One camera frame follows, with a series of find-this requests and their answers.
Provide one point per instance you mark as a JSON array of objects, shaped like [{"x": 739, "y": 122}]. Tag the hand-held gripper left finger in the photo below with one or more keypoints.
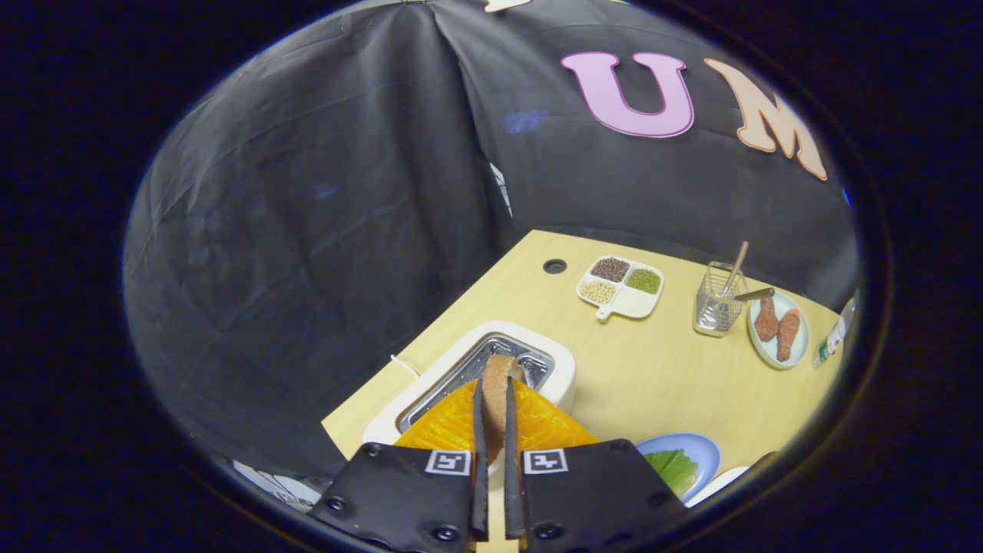
[{"x": 480, "y": 476}]

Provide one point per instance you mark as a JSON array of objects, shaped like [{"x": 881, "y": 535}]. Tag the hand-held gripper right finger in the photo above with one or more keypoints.
[{"x": 512, "y": 476}]

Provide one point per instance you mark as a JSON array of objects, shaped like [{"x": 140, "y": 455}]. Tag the brown bread slice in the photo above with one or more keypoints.
[{"x": 497, "y": 407}]

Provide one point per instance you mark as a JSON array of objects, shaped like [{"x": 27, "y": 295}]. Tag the white toaster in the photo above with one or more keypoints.
[{"x": 537, "y": 342}]

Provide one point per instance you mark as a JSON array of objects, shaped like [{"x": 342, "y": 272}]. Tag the green lettuce leaf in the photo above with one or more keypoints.
[{"x": 672, "y": 468}]

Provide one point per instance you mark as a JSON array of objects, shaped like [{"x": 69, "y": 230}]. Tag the pale blue plate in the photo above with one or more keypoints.
[{"x": 691, "y": 445}]

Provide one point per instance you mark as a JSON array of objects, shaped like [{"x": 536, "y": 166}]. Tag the white plate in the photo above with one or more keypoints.
[{"x": 722, "y": 484}]

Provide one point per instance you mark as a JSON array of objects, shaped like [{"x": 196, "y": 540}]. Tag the white divided bean dish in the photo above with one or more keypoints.
[{"x": 633, "y": 303}]

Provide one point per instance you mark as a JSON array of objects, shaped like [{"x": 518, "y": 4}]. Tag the pale green plate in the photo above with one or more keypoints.
[{"x": 769, "y": 355}]

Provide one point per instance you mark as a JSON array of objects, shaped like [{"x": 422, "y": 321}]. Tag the brown meat piece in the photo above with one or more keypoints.
[
  {"x": 766, "y": 319},
  {"x": 788, "y": 334}
]

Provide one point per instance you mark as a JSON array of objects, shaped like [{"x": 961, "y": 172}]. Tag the black backdrop cloth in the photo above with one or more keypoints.
[{"x": 307, "y": 230}]

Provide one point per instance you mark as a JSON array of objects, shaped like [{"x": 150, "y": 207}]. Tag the clear plastic water bottle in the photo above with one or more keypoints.
[{"x": 833, "y": 338}]

